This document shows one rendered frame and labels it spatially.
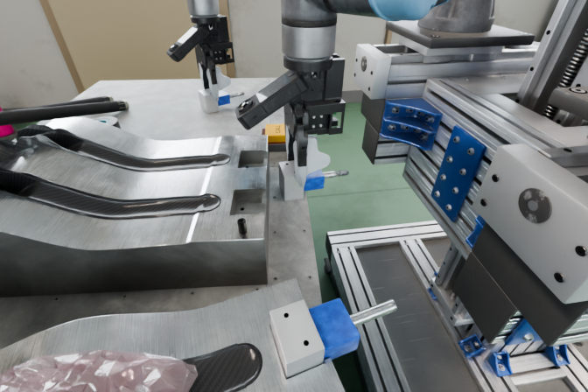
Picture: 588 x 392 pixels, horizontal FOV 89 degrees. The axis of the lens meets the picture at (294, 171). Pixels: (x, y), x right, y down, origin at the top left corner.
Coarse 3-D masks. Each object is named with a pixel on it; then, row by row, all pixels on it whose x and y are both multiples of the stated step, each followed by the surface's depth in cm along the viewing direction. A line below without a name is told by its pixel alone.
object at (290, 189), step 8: (280, 168) 54; (288, 168) 54; (280, 176) 55; (288, 176) 52; (312, 176) 54; (320, 176) 54; (328, 176) 56; (336, 176) 57; (280, 184) 56; (288, 184) 52; (296, 184) 53; (312, 184) 54; (320, 184) 55; (288, 192) 53; (296, 192) 54
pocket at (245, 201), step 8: (240, 192) 43; (248, 192) 43; (256, 192) 43; (264, 192) 43; (232, 200) 41; (240, 200) 44; (248, 200) 44; (256, 200) 44; (264, 200) 43; (232, 208) 41; (240, 208) 44; (248, 208) 44; (256, 208) 44; (264, 208) 42
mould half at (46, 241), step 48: (144, 144) 54; (192, 144) 54; (240, 144) 53; (96, 192) 42; (144, 192) 43; (192, 192) 43; (0, 240) 33; (48, 240) 34; (96, 240) 36; (144, 240) 36; (192, 240) 35; (240, 240) 35; (0, 288) 38; (48, 288) 38; (96, 288) 39; (144, 288) 39
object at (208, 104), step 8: (208, 88) 87; (200, 96) 86; (208, 96) 83; (224, 96) 86; (232, 96) 90; (200, 104) 88; (208, 104) 84; (216, 104) 86; (224, 104) 88; (208, 112) 86
